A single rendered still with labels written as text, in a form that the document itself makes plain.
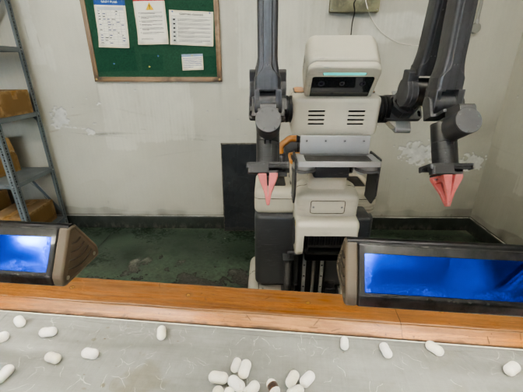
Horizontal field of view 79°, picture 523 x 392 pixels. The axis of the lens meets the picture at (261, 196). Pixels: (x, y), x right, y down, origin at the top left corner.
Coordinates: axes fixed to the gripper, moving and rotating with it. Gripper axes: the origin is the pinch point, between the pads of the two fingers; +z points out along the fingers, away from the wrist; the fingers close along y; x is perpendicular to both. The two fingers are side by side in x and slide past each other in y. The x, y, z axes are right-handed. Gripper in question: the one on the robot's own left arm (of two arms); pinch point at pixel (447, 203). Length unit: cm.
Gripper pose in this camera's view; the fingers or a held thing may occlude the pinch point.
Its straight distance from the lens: 87.9
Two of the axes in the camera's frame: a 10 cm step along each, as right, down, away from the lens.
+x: 0.2, 0.9, 10.0
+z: 0.0, 10.0, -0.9
